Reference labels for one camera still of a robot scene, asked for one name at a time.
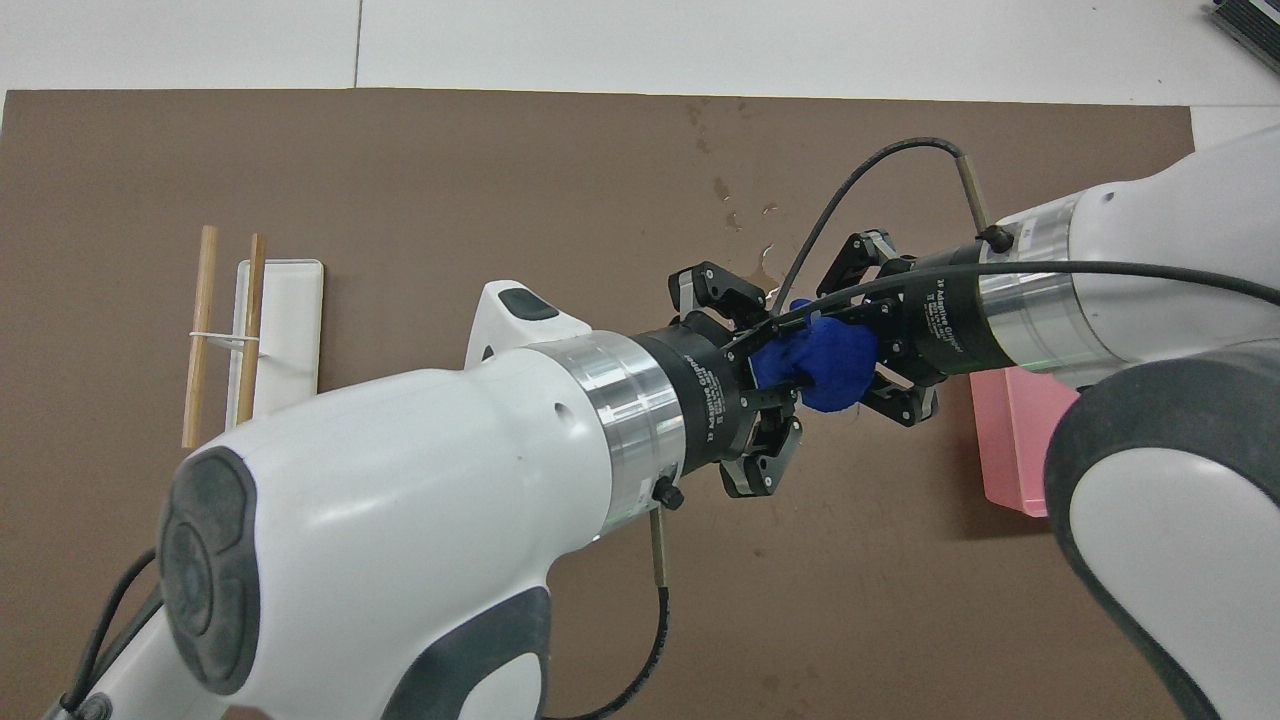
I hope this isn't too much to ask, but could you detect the spilled water puddle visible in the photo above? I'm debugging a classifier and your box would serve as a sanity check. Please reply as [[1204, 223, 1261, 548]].
[[685, 98, 791, 293]]

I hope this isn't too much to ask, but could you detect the brown table mat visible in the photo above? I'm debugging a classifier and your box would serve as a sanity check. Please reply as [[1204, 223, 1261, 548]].
[[0, 88, 1259, 720]]

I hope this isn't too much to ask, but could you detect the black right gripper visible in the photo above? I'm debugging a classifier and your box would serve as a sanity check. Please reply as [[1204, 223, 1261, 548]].
[[815, 229, 993, 430]]

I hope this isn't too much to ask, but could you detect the pink plastic bin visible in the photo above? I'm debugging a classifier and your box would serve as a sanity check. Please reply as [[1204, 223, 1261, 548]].
[[968, 365, 1083, 519]]

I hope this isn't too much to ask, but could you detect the grey ribbed device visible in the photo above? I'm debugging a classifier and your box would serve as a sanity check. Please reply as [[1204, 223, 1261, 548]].
[[1205, 0, 1280, 73]]

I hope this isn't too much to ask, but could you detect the white rectangular tray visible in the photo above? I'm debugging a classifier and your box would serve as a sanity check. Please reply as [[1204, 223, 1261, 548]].
[[224, 259, 326, 433]]

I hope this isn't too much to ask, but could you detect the blue towel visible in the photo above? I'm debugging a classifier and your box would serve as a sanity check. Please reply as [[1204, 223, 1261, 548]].
[[750, 297, 880, 414]]

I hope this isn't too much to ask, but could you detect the thin white rod band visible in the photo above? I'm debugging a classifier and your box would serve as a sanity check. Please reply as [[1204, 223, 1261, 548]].
[[188, 329, 303, 369]]

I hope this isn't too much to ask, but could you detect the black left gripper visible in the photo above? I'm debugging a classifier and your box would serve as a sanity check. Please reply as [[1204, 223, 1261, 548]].
[[636, 262, 805, 499]]

